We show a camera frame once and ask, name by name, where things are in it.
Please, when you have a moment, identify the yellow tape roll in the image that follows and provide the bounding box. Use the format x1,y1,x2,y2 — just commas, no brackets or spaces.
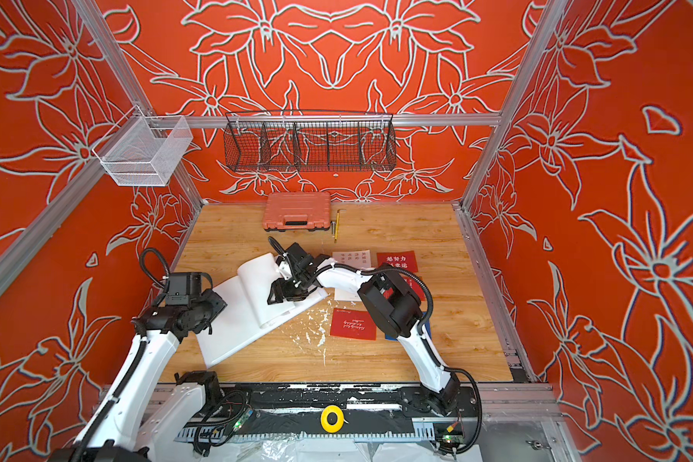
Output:
320,404,346,434

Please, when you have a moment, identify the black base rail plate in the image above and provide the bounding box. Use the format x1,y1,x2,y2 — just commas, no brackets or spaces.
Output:
176,383,482,447

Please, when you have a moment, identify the red card middle row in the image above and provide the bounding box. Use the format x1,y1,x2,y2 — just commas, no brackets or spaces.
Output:
403,275,425,302

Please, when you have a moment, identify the red plastic tool case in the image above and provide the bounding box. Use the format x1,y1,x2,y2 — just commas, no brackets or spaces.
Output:
262,192,331,231

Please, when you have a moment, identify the white mesh basket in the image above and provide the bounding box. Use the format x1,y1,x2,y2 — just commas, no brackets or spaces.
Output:
95,117,193,187

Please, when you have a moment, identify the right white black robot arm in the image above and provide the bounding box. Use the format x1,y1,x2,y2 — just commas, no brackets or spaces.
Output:
268,237,482,417

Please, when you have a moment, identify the white card red chinese text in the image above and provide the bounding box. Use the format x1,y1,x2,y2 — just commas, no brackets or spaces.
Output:
332,250,373,270

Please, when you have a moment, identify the red card row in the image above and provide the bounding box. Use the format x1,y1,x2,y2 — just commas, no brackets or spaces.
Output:
377,250,419,273
403,275,425,302

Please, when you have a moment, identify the white photo album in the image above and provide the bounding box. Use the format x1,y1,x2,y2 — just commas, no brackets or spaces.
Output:
196,253,327,369

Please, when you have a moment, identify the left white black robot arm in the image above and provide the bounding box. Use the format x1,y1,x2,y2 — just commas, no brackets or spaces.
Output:
50,263,226,461

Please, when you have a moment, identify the blank white card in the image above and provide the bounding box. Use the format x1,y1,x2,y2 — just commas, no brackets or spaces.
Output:
334,288,361,302

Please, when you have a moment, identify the red card white script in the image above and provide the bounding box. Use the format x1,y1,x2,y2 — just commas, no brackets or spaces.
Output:
329,308,377,341

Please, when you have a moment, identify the yellow handled hex key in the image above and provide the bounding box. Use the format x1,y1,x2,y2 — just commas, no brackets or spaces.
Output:
332,209,342,243

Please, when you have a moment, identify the red card top row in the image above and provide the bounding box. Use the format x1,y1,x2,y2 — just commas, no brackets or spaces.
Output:
377,250,419,273

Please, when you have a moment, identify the black wire basket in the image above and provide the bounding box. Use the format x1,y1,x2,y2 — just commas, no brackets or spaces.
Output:
223,111,398,173

